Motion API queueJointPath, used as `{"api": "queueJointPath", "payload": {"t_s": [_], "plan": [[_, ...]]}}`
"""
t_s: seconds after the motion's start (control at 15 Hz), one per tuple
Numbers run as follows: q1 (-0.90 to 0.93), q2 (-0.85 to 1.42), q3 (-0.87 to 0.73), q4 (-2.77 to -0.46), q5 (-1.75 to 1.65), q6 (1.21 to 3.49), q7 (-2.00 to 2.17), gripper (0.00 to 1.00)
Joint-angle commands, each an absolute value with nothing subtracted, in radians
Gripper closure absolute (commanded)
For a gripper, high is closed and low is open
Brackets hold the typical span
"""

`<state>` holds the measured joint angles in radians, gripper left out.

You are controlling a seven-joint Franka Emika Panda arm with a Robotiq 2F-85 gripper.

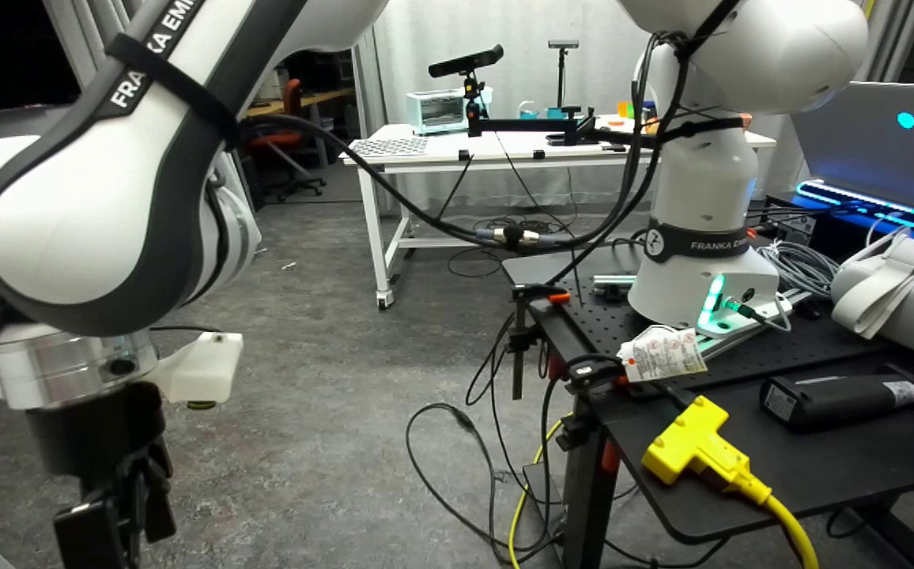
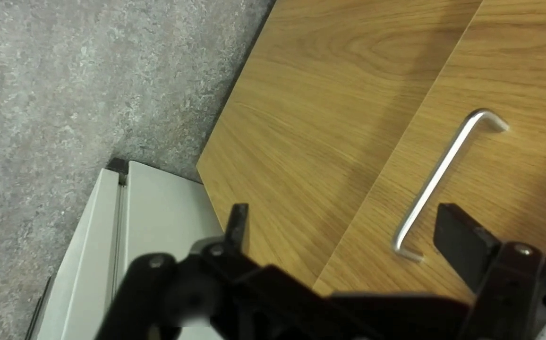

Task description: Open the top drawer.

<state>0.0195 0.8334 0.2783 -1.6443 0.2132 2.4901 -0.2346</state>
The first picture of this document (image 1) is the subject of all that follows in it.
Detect crumpled white label packet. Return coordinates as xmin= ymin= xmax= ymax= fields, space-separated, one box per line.
xmin=617 ymin=326 xmax=708 ymax=383

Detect black camera clamp arm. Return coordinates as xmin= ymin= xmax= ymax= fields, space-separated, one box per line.
xmin=463 ymin=71 xmax=644 ymax=145

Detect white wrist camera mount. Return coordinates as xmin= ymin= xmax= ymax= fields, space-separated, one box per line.
xmin=0 ymin=326 xmax=245 ymax=412

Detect black stereo camera bar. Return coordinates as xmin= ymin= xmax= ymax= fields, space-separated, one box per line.
xmin=428 ymin=43 xmax=503 ymax=79

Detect white folding table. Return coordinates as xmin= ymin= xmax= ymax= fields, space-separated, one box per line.
xmin=344 ymin=124 xmax=777 ymax=324

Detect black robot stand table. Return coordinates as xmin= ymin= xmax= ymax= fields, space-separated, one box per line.
xmin=501 ymin=248 xmax=914 ymax=569

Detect yellow power plug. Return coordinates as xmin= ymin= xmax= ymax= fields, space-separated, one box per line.
xmin=643 ymin=396 xmax=821 ymax=569

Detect black barcode scanner device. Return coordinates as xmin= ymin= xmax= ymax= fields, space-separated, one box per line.
xmin=759 ymin=368 xmax=914 ymax=433

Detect teal white box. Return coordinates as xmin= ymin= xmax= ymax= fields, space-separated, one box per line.
xmin=407 ymin=91 xmax=469 ymax=135

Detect open laptop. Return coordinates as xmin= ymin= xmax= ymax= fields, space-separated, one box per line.
xmin=794 ymin=81 xmax=914 ymax=232

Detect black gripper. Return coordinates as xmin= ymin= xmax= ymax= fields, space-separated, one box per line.
xmin=30 ymin=383 xmax=178 ymax=569

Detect white VR headset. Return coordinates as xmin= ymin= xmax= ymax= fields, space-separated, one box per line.
xmin=833 ymin=232 xmax=914 ymax=352

